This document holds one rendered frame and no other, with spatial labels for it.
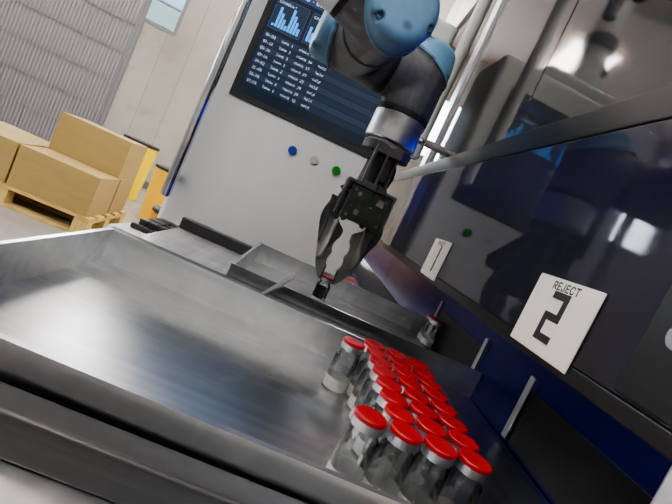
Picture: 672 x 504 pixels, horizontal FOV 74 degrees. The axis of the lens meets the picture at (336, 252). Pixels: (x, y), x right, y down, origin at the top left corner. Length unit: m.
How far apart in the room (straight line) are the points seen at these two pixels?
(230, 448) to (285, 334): 0.26
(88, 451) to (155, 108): 7.83
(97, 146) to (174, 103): 3.74
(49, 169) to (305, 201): 3.08
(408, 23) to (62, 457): 0.43
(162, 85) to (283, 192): 6.95
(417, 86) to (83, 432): 0.55
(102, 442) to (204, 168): 1.01
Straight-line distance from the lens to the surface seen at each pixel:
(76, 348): 0.32
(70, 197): 3.98
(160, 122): 7.96
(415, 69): 0.64
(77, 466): 0.22
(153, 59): 8.12
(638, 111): 0.43
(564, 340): 0.36
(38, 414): 0.23
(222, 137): 1.19
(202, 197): 1.19
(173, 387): 0.31
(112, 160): 4.29
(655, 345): 0.30
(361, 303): 0.81
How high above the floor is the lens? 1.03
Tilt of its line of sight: 5 degrees down
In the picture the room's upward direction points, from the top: 25 degrees clockwise
